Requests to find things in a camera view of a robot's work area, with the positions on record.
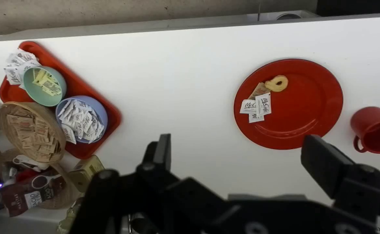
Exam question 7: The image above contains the lower white packet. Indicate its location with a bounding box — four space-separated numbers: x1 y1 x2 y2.
249 114 265 124

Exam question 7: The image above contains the red round plate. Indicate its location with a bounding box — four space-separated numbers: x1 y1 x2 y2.
233 59 344 150

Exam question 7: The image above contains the round wooden basket lower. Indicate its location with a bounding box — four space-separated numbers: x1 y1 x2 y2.
0 149 81 210

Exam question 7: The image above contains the blue bowl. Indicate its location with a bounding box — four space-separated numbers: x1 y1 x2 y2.
55 96 108 145

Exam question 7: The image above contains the brown sugar packet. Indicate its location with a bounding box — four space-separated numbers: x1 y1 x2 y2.
250 83 268 99

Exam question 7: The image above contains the white packets pile on tray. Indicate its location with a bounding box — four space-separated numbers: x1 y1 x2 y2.
4 49 41 86

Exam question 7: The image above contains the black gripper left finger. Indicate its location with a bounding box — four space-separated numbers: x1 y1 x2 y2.
137 135 172 174

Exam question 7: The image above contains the small white McCafe packet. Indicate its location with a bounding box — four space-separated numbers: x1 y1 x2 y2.
240 99 257 115

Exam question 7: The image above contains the red rectangular tray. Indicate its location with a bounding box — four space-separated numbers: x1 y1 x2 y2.
0 42 123 159

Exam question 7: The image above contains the red cup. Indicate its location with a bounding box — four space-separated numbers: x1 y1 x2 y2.
350 107 380 154

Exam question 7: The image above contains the large white McCafe packet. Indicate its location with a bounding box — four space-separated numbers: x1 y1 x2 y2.
255 93 272 116

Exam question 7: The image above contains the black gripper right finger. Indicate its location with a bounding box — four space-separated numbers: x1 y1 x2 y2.
301 136 380 222

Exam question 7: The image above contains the ring-shaped cookie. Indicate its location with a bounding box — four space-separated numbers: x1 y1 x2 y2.
266 76 289 93

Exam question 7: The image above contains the woven basket of packets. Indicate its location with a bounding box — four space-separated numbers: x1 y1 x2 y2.
0 102 67 163

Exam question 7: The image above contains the green bowl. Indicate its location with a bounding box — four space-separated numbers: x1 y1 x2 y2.
22 67 68 107

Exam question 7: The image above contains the dark red packet with label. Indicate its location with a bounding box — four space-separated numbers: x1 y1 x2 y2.
0 174 68 219

